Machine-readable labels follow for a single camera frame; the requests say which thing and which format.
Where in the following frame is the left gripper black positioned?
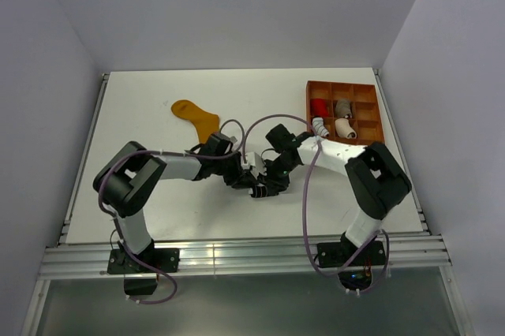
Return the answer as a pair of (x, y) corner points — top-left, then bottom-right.
(212, 151), (258, 189)

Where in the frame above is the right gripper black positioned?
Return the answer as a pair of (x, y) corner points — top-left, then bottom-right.
(257, 155), (298, 196)

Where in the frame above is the black white striped sock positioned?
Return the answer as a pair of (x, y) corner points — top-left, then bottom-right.
(249, 185), (278, 199)

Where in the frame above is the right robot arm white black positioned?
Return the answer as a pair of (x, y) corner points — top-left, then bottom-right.
(260, 124), (412, 265)

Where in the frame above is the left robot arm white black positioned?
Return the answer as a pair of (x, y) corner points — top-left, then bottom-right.
(92, 132), (256, 272)

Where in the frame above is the mustard yellow sock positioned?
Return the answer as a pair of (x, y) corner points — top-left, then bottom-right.
(170, 99), (220, 144)

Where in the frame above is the white grey striped rolled sock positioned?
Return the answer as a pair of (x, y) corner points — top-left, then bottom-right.
(312, 117), (330, 138)

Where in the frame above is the red rolled sock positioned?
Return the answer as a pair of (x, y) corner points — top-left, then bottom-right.
(310, 98), (329, 118)

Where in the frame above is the beige rolled sock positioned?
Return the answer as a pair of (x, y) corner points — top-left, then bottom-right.
(335, 118), (357, 139)

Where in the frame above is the brown grey rolled sock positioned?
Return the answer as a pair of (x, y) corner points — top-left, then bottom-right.
(335, 98), (352, 119)

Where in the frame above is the orange compartment tray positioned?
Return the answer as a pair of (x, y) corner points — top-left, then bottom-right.
(305, 80), (385, 145)

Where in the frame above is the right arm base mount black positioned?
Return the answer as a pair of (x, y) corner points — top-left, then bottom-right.
(313, 241), (389, 292)

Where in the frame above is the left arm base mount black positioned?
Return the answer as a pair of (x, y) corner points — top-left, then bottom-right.
(107, 246), (180, 298)

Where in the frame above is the aluminium front rail frame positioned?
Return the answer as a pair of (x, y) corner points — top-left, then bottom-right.
(21, 233), (474, 336)

